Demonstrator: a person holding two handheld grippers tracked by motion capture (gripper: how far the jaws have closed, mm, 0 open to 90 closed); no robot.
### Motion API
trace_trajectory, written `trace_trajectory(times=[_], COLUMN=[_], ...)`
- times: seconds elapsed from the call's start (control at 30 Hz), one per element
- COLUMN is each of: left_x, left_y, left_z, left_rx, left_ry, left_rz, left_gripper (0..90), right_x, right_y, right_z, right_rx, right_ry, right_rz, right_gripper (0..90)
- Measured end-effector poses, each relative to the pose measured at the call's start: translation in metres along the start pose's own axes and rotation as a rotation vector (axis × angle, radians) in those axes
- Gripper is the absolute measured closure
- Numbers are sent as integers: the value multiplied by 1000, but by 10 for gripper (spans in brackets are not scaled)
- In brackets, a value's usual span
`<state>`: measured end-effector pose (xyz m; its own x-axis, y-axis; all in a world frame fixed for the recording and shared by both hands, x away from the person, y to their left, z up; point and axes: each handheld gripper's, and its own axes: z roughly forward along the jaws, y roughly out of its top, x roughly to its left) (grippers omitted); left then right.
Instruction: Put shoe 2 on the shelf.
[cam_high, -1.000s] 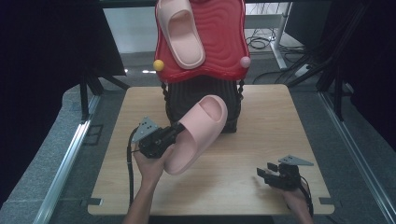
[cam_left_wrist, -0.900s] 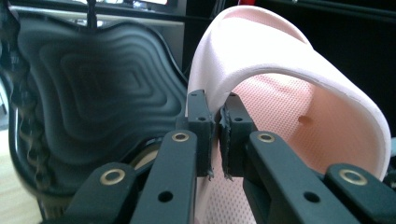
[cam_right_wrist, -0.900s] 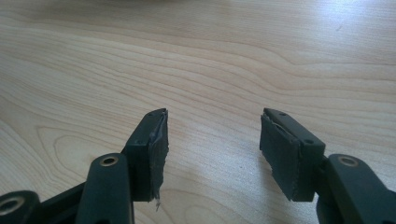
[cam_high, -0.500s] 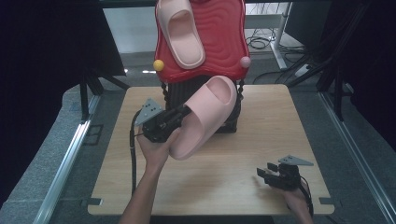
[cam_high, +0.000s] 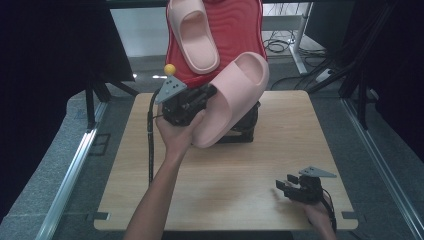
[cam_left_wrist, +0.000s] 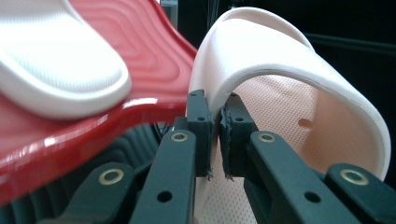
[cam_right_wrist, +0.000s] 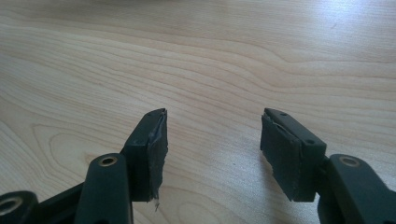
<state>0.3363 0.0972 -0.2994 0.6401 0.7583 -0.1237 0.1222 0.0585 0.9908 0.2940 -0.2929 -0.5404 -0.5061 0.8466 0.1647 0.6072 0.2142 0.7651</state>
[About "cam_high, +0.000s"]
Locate white power strip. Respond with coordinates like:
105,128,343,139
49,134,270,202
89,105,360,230
314,67,334,84

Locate pink slide slipper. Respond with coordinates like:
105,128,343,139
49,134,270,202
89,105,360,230
191,51,271,150
167,0,221,76

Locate black curtain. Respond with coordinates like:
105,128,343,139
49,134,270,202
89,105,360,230
0,0,136,221

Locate red and black shoe rack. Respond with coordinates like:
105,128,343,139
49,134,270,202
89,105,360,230
163,0,268,145

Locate white desk frame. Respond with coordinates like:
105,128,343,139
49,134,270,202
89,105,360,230
261,2,314,76

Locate person's right hand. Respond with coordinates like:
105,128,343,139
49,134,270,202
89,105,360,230
299,195,335,229

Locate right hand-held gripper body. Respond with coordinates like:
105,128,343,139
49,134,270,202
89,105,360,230
293,165,338,205

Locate person's left hand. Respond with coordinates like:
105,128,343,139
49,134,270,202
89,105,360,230
154,109,207,158

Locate black metal stand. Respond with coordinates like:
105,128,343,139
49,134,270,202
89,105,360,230
305,0,401,132

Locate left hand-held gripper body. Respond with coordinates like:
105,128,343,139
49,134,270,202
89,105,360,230
153,75,205,128

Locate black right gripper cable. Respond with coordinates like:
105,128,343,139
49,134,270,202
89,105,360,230
321,187,338,234

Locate black floor cables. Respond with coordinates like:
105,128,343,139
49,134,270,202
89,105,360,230
262,29,331,92

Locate aluminium floor rail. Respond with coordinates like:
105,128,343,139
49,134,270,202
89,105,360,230
341,97,424,240
34,101,110,240

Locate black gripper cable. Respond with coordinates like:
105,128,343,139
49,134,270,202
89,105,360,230
321,187,338,234
146,87,165,186

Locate black tripod stand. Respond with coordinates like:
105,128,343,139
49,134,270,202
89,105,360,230
84,73,140,130

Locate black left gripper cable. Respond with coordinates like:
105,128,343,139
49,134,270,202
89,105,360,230
146,87,165,186

